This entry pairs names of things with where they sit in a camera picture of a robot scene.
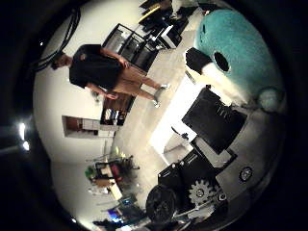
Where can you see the teal round plush toy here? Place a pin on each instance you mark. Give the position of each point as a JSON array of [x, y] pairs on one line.
[[243, 41]]

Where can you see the dark low bookshelf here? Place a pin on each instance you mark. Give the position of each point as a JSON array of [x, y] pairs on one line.
[[115, 110]]

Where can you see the cluttered work table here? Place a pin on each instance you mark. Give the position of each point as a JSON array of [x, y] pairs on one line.
[[110, 176]]

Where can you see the person in black shirt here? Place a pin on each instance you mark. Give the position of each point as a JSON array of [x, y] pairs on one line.
[[94, 69]]

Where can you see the brown wall cabinet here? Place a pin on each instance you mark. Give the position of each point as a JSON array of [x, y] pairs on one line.
[[83, 126]]

